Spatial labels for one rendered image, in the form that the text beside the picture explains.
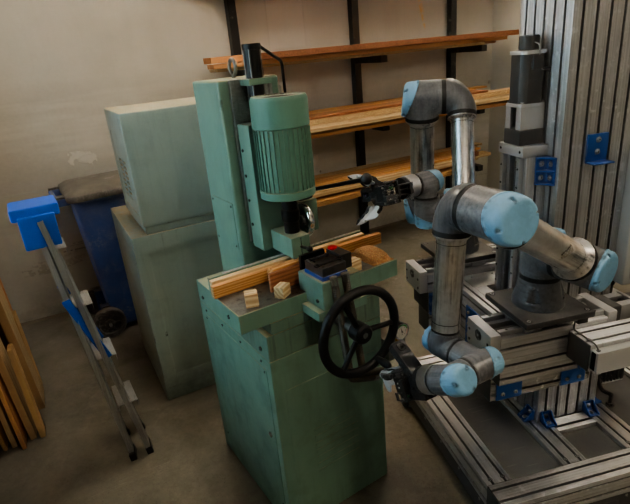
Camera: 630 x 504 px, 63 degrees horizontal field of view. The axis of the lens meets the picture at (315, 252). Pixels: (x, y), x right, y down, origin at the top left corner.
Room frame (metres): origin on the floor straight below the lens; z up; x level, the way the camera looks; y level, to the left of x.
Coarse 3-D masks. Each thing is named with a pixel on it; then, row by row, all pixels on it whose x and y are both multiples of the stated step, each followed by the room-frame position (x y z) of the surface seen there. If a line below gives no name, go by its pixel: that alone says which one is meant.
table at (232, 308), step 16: (368, 272) 1.55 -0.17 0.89; (384, 272) 1.59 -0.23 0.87; (256, 288) 1.48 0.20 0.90; (224, 304) 1.39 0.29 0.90; (240, 304) 1.38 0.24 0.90; (272, 304) 1.36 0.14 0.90; (288, 304) 1.39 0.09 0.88; (304, 304) 1.40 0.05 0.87; (240, 320) 1.31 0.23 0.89; (256, 320) 1.33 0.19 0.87; (272, 320) 1.36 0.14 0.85; (320, 320) 1.33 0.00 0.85
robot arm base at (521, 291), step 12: (516, 288) 1.38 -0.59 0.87; (528, 288) 1.34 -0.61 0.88; (540, 288) 1.33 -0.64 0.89; (552, 288) 1.32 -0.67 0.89; (516, 300) 1.36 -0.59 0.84; (528, 300) 1.33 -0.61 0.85; (540, 300) 1.32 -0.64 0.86; (552, 300) 1.31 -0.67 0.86; (564, 300) 1.33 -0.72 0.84; (540, 312) 1.31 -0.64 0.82; (552, 312) 1.31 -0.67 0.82
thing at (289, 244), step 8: (272, 232) 1.64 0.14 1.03; (280, 232) 1.61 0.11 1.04; (304, 232) 1.59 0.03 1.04; (272, 240) 1.65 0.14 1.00; (280, 240) 1.60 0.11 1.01; (288, 240) 1.55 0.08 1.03; (296, 240) 1.55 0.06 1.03; (304, 240) 1.56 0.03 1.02; (280, 248) 1.61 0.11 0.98; (288, 248) 1.56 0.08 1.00; (296, 248) 1.55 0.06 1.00; (296, 256) 1.54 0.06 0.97
